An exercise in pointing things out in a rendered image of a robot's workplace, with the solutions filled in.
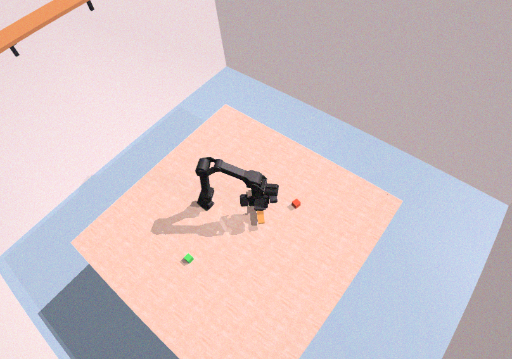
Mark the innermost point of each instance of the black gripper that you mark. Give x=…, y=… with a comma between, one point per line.
x=245, y=200

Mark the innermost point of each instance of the green cube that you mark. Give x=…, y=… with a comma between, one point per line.
x=188, y=258

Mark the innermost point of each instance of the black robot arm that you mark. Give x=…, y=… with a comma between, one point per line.
x=253, y=179

